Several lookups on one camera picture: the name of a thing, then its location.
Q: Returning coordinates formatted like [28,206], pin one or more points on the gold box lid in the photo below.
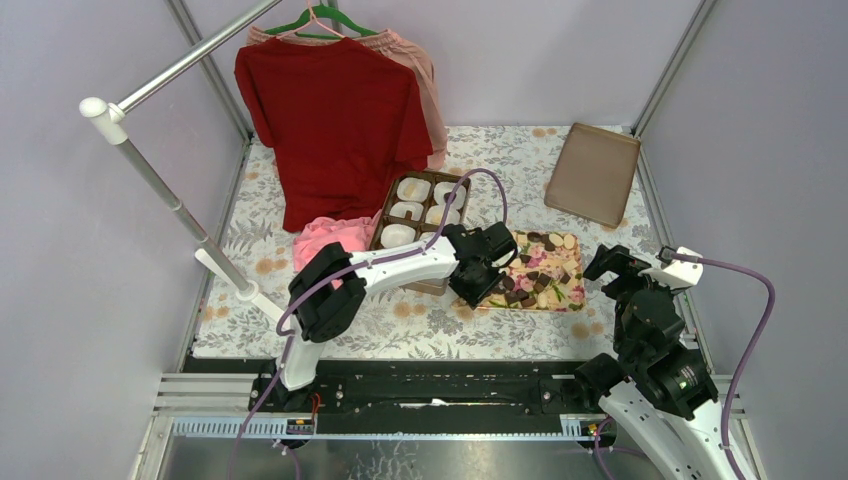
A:
[593,175]

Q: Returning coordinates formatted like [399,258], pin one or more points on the red t-shirt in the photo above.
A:
[344,122]

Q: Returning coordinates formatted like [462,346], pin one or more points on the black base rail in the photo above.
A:
[427,397]

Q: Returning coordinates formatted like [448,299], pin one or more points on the green hanger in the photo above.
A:
[324,16]

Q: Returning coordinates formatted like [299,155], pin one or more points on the beige pink garment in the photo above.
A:
[402,51]

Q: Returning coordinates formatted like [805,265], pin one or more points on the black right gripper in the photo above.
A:
[617,260]

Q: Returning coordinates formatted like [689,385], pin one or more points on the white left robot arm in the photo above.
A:
[326,295]

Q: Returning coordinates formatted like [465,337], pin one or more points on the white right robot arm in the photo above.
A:
[660,391]

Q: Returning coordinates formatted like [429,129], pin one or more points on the gold chocolate box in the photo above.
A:
[416,204]

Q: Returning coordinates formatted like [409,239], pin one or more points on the floral chocolate tray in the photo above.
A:
[544,273]

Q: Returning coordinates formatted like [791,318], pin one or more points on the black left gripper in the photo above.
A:
[472,296]

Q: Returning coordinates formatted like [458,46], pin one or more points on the pink cloth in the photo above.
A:
[354,235]

